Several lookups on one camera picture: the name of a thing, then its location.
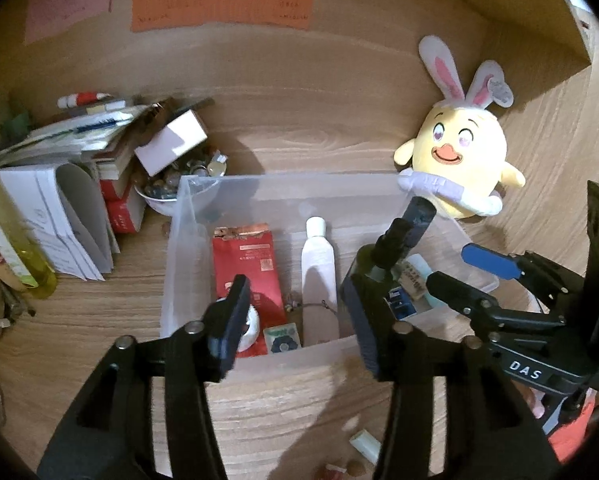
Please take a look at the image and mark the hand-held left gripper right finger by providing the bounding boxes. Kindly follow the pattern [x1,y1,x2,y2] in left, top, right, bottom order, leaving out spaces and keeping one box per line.
[340,266,563,480]

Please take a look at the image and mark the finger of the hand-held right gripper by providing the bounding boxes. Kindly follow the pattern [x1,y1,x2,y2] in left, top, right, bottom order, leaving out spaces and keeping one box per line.
[462,242,587,306]
[426,270,565,331]

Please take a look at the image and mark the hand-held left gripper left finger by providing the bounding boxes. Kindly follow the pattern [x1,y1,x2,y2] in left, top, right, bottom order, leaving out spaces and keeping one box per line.
[36,274,252,480]

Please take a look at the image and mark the small blue box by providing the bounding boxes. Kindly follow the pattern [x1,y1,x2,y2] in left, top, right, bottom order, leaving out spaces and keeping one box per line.
[385,285,423,322]

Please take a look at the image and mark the mint green tube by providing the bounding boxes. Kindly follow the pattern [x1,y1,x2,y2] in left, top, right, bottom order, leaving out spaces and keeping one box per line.
[407,254,445,308]

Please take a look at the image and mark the small brown box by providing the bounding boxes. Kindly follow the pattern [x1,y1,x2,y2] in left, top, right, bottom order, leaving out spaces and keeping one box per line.
[398,259,427,301]

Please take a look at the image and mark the white card with black beads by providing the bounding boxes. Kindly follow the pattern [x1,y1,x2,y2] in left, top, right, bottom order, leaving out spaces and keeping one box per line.
[263,323,303,357]

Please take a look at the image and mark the dark green spray bottle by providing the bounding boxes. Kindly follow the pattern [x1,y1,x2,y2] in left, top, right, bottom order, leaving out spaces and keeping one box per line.
[354,217,413,286]

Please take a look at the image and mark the white cosmetic tube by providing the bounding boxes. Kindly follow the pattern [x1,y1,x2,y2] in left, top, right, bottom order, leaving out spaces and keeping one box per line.
[301,216,340,347]

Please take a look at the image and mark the clear plastic storage bin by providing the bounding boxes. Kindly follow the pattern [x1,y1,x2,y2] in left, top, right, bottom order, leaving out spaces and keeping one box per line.
[159,172,500,361]

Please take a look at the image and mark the white round container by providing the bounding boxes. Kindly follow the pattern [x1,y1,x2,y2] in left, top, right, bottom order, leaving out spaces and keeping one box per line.
[214,297,260,353]

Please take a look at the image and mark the red foil packet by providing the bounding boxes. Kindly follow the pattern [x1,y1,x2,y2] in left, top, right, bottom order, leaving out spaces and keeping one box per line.
[212,224,287,341]

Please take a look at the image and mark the yellow chick plush toy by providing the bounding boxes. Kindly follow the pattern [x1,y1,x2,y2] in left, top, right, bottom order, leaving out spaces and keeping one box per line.
[393,35,526,220]

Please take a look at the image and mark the white bowl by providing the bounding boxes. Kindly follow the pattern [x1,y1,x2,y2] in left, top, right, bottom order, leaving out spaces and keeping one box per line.
[133,175,220,217]

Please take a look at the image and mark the red cloth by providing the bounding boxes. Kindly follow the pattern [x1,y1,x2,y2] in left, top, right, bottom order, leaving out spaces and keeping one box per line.
[549,390,599,466]

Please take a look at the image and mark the red box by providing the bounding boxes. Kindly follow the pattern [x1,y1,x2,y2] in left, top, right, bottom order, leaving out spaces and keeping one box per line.
[100,177,146,234]

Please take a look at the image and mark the small white cardboard box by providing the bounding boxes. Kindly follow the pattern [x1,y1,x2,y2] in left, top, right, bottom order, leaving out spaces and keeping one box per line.
[134,109,208,177]

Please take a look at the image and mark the yellow liquid bottle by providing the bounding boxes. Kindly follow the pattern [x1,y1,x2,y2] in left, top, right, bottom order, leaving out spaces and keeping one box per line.
[0,170,58,301]

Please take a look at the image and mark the white folded paper booklets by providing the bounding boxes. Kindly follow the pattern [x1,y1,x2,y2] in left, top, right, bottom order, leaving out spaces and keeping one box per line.
[0,160,120,282]

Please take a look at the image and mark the brown trinket pile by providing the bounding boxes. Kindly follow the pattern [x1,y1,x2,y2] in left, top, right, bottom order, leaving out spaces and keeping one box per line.
[0,285,37,341]

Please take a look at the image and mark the stack of books and papers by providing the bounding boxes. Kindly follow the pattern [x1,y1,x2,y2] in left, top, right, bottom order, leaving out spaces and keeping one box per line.
[0,102,150,181]

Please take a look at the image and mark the red and white pen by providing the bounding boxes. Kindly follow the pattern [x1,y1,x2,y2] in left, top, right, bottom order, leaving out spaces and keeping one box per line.
[56,91,114,109]

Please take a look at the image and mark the orange sticky note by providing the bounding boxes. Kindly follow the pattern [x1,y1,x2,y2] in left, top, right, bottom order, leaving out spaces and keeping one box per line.
[130,0,314,33]

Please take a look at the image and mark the pink sticky note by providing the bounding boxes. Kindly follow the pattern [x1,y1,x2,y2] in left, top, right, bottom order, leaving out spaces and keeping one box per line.
[24,0,114,45]

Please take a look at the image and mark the metal keychain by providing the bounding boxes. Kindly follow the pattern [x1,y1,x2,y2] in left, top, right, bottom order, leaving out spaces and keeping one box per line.
[285,294,339,317]

